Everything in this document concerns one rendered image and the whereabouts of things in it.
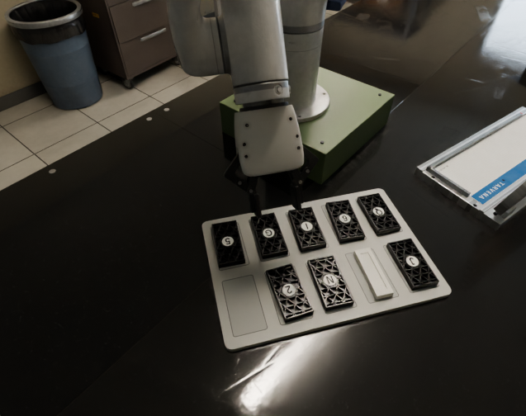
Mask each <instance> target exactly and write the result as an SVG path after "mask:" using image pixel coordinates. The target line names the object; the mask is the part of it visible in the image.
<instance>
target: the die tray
mask: <svg viewBox="0 0 526 416"><path fill-rule="evenodd" d="M375 193H379V194H380V195H381V197H382V199H383V200H384V202H385V203H386V204H387V206H388V207H389V209H390V211H391V213H392V214H393V215H394V216H395V218H396V220H397V221H398V223H399V224H400V226H401V228H400V231H396V232H392V233H388V234H381V235H377V234H376V233H375V231H374V229H373V228H372V226H371V225H370V223H369V221H368V219H367V217H366V216H365V215H364V213H363V210H362V209H361V207H360V205H359V204H358V202H357V199H358V196H365V195H371V194H375ZM343 200H349V202H350V204H351V206H352V208H353V211H354V213H355V215H356V216H357V218H358V221H359V224H360V225H361V227H362V229H363V232H364V234H365V238H364V239H361V240H356V241H350V242H344V243H340V242H339V239H338V236H337V234H336V232H335V230H334V226H333V224H332V222H331V219H330V217H329V214H328V211H327V210H326V207H325V204H326V202H331V201H343ZM310 206H311V207H312V209H313V211H314V213H315V217H316V219H317V221H318V223H319V226H320V229H321V231H322V234H323V235H324V238H325V241H326V243H327V244H326V248H318V249H313V250H308V251H303V252H302V251H301V249H300V246H299V243H298V241H297V239H296V235H295V232H294V229H293V227H292V224H291V220H290V217H289V215H288V211H289V210H294V209H295V208H294V207H293V206H292V205H290V206H283V207H278V208H273V209H269V210H261V212H262V215H264V214H269V213H273V212H274V214H275V216H276V218H277V222H278V224H279V227H280V230H281V231H282V236H283V238H284V240H285V243H286V246H287V249H288V254H285V255H281V256H276V257H272V258H265V259H262V255H261V253H260V250H259V246H258V242H257V239H256V236H255V233H254V228H253V226H252V223H251V216H256V215H255V214H254V213H248V214H243V215H235V216H231V217H226V218H222V219H217V220H209V221H206V222H204V223H203V224H202V230H203V235H204V240H205V244H206V251H207V257H208V261H209V265H210V269H211V278H212V282H213V286H214V291H215V295H216V303H217V308H218V312H219V316H220V325H221V329H222V333H223V338H224V342H225V348H226V349H227V350H228V351H229V352H236V351H239V350H242V349H245V348H249V347H255V346H258V345H262V344H265V343H271V342H275V341H278V340H282V339H284V338H290V337H294V336H297V335H301V334H304V333H310V332H314V331H317V330H321V329H326V328H329V327H333V326H336V325H340V324H346V323H349V322H353V321H356V320H360V319H365V318H368V317H372V316H375V315H379V314H385V313H388V312H392V311H395V310H401V309H404V308H407V307H411V306H414V305H420V304H423V303H427V302H430V301H434V300H440V299H443V298H446V297H448V296H449V295H450V293H451V288H450V286H449V285H448V283H447V282H446V281H445V280H444V278H443V276H442V275H441V273H440V272H439V270H438V269H437V268H436V266H435V265H434V263H433V262H432V260H431V259H430V257H429V255H428V254H427V253H426V252H425V250H424V249H423V247H422V246H421V244H420V243H419V241H418V239H417V238H416V237H415V235H414V234H413V233H412V231H411V230H410V228H409V226H408V225H407V224H406V222H405V221H404V219H403V218H402V217H401V215H400V213H399V212H398V210H397V209H396V208H395V206H394V205H393V204H392V202H391V200H390V199H389V197H388V196H387V194H386V193H385V192H384V191H383V190H382V189H379V188H377V189H372V190H368V191H361V192H356V193H351V194H347V195H342V196H334V197H330V198H325V199H321V200H317V201H308V202H304V203H302V204H301V208H305V207H310ZM232 220H236V222H237V225H238V229H239V236H240V240H241V243H242V247H243V251H244V257H245V263H244V264H240V265H235V266H230V267H222V268H219V265H218V260H217V255H216V246H215V240H214V235H213V230H212V225H211V224H216V223H221V222H226V221H232ZM410 238H412V240H413V241H414V243H415V245H416V247H417V248H418V250H419V251H420V252H421V254H422V255H423V257H424V259H425V260H426V262H427V263H428V264H429V266H430V267H431V269H432V270H433V272H434V274H435V275H436V277H437V278H438V280H439V283H438V284H437V285H435V286H428V287H425V288H421V289H417V290H413V291H412V290H411V289H410V286H409V284H408V283H407V281H406V279H405V278H404V276H403V275H402V273H401V271H400V269H399V268H398V266H397V265H396V262H395V261H394V259H393V257H392V256H391V254H390V252H389V251H388V249H387V247H386V245H387V243H390V242H395V241H398V240H402V239H410ZM363 248H370V249H371V250H372V253H373V255H374V256H375V258H376V260H377V262H378V264H379V266H380V268H381V269H382V271H383V273H384V275H385V277H386V279H387V280H388V282H389V284H390V286H391V289H392V290H393V291H394V294H393V296H389V297H386V298H382V299H378V300H376V299H375V297H374V295H373V293H372V291H371V289H370V287H369V285H368V284H367V281H366V279H365V277H364V275H363V272H362V270H361V268H360V266H359V265H358V262H357V260H356V258H355V257H354V255H353V253H354V250H359V249H363ZM329 255H334V258H335V260H336V262H337V264H338V266H339V269H340V271H341V273H342V275H343V277H344V280H345V282H346V284H347V287H348V289H349V291H350V293H351V296H352V297H353V300H354V303H353V305H350V306H346V307H342V308H338V309H334V310H327V311H325V308H324V306H323V303H322V301H321V298H320V295H319V292H318V291H317V288H316V285H315V282H314V279H313V277H312V275H311V273H310V269H309V267H308V264H307V262H308V260H309V259H313V258H321V257H325V256H329ZM290 263H291V264H292V266H293V267H294V269H295V271H296V274H297V276H298V278H299V280H300V282H301V285H302V287H303V289H304V291H305V293H306V295H307V298H308V300H309V302H310V304H311V306H312V308H313V310H314V312H313V314H311V315H307V316H305V317H302V318H299V319H295V320H292V321H290V322H287V323H285V320H284V318H283V316H282V312H281V311H280V308H279V306H278V303H277V300H276V298H275V295H274V294H273V291H272V287H271V286H270V283H269V281H268V278H267V275H266V271H267V270H270V269H273V268H276V267H281V266H284V265H287V264H290Z"/></svg>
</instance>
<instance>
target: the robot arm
mask: <svg viewBox="0 0 526 416"><path fill-rule="evenodd" d="M327 2H328V0H220V7H221V15H220V16H218V17H209V18H205V17H203V16H202V15H201V10H200V4H201V0H167V10H168V21H169V25H170V30H171V33H172V37H173V43H174V47H175V51H176V53H177V57H178V62H179V63H180V65H181V67H182V69H183V71H184V72H185V73H187V74H188V75H190V76H193V77H205V76H213V75H219V74H225V73H227V74H229V75H230V76H231V78H232V83H233V89H234V95H235V105H242V104H243V108H240V109H239V112H236V113H235V147H236V156H235V158H234V159H233V161H232V162H231V163H230V165H229V167H228V168H227V169H226V170H225V172H224V176H225V178H227V179H228V180H230V181H231V182H233V183H234V184H235V185H237V186H238V187H240V188H241V189H243V190H244V191H246V192H247V193H248V197H249V207H250V211H251V213H254V214H255V215H256V217H257V218H258V219H259V218H262V212H261V206H260V200H259V194H258V193H257V192H256V186H257V182H258V176H262V175H267V174H272V173H280V172H285V171H287V172H288V174H289V176H290V178H291V179H292V181H291V185H290V189H291V203H292V206H293V207H294V208H295V209H297V210H301V204H302V203H303V202H304V201H303V193H302V185H303V184H304V181H305V180H306V178H307V177H308V176H309V174H310V172H311V170H312V169H313V168H314V166H315V165H316V164H317V163H318V162H319V159H318V158H317V157H316V156H315V155H314V154H313V153H312V152H311V151H309V150H308V149H307V148H306V147H304V146H303V145H302V140H301V132H300V129H299V125H298V123H300V122H306V121H312V120H314V119H316V118H318V117H320V116H322V115H323V114H325V112H326V111H327V110H328V108H329V94H328V93H327V92H326V91H325V90H324V89H323V88H322V87H321V86H319V85H318V84H317V81H318V73H319V66H320V53H321V46H322V39H323V32H324V24H325V12H326V7H327ZM304 158H305V159H306V163H305V165H304V166H303V167H302V168H301V170H300V171H299V170H298V168H300V167H301V166H302V165H303V164H304ZM238 168H239V170H240V171H241V172H242V173H243V174H244V175H246V176H247V180H246V182H245V181H244V180H242V179H241V178H239V177H238V176H236V175H235V172H236V170H237V169H238Z"/></svg>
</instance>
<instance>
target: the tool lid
mask: <svg viewBox="0 0 526 416"><path fill-rule="evenodd" d="M525 197H526V181H525V182H523V183H522V184H521V185H520V186H519V187H518V188H516V189H515V190H514V191H513V192H512V193H511V194H509V195H508V196H507V197H506V198H505V199H504V200H503V201H502V202H501V203H500V204H499V205H497V206H496V207H495V208H494V210H495V211H496V212H497V213H498V214H499V215H502V214H504V213H505V212H506V211H507V210H508V209H509V208H511V207H512V206H514V205H515V204H517V203H518V202H519V201H521V200H522V199H524V198H525Z"/></svg>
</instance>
